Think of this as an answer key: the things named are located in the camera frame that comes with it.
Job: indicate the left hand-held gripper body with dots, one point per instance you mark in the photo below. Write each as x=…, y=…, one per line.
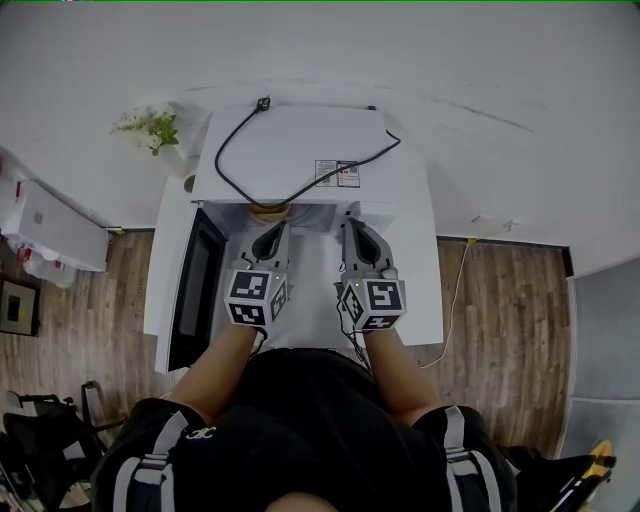
x=252, y=295

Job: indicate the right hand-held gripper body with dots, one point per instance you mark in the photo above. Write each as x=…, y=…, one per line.
x=377, y=300

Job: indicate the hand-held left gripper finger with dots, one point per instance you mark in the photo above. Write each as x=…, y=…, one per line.
x=281, y=245
x=260, y=242

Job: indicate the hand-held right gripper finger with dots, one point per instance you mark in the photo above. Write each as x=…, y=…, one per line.
x=376, y=247
x=350, y=245

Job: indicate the tan round food container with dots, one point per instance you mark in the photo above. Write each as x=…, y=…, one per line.
x=270, y=212

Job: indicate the white microwave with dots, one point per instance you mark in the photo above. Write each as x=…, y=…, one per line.
x=300, y=145

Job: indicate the person's left forearm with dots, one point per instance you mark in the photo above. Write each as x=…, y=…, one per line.
x=220, y=370

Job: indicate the person's right forearm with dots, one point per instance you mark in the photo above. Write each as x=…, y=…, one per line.
x=400, y=375

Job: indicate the printed label sticker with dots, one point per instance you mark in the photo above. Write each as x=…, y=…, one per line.
x=337, y=174

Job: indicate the white vase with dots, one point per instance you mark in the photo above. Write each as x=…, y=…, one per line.
x=177, y=161

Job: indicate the white flower bouquet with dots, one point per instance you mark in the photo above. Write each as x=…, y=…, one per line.
x=155, y=131

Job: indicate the person's black clothed torso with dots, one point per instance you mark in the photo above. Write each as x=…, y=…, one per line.
x=310, y=440

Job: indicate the white flat box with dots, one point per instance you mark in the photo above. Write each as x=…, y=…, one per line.
x=55, y=225

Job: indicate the grey cabinet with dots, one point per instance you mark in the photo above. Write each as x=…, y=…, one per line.
x=607, y=350

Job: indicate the black framed panel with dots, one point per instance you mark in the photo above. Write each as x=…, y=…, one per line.
x=16, y=306

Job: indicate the black office chair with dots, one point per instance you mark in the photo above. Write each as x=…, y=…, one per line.
x=45, y=440

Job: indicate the yellow and black tool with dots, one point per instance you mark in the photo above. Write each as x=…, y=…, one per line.
x=595, y=465

